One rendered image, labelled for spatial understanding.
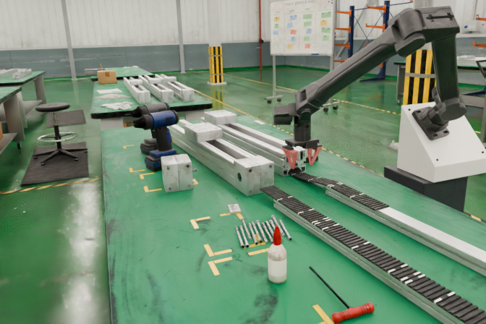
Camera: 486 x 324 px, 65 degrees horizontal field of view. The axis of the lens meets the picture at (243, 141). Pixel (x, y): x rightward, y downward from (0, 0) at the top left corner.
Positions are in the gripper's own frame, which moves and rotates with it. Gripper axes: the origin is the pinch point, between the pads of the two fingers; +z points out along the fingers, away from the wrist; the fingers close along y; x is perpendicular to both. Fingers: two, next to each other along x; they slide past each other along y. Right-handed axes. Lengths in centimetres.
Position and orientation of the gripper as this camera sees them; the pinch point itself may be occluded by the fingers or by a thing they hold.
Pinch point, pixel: (301, 164)
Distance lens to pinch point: 135.3
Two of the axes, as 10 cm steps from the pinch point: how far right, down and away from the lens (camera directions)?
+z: 0.3, 9.7, 2.5
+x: 4.4, 2.1, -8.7
